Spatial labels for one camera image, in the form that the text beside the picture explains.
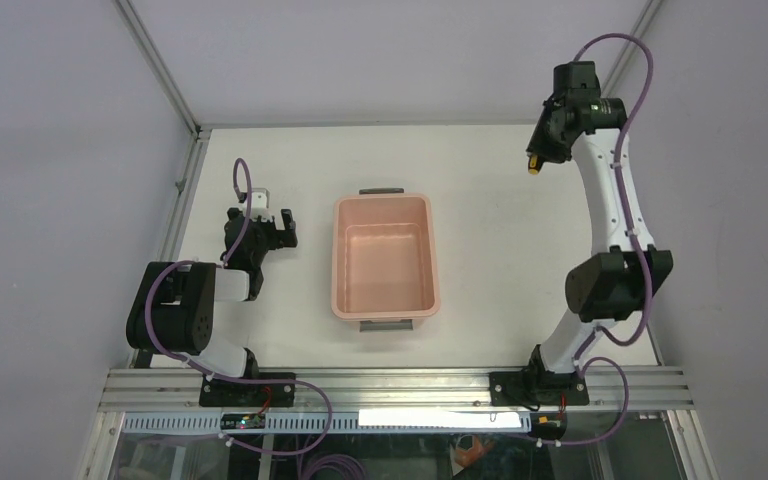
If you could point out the orange object below table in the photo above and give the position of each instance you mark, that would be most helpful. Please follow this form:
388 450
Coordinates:
468 449

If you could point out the aluminium mounting rail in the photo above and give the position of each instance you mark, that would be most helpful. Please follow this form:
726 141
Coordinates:
647 388

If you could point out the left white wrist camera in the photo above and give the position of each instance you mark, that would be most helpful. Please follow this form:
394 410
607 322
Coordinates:
257 204

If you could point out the white slotted cable duct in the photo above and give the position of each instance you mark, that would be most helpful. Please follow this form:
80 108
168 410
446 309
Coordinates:
364 421

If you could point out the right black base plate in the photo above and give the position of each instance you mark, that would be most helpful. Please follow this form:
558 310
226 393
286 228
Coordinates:
532 389

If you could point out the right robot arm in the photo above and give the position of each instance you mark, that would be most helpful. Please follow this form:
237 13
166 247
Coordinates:
625 268

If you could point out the yellow black screwdriver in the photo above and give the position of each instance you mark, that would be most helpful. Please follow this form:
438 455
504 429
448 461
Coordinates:
535 164

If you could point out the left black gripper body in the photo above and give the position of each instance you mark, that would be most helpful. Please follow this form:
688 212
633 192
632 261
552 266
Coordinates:
261 230

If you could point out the pink plastic bin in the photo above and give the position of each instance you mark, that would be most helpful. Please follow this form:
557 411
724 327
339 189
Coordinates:
384 272

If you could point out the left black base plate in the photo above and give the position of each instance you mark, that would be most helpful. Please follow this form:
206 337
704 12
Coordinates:
279 391

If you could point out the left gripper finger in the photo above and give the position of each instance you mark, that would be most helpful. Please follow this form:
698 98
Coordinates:
282 238
288 219

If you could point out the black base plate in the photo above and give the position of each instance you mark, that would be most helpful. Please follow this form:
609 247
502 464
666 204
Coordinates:
279 391
532 389

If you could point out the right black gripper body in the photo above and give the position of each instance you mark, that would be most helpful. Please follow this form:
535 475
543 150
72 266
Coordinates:
543 142

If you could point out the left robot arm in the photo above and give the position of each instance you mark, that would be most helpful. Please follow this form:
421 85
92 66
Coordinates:
173 310

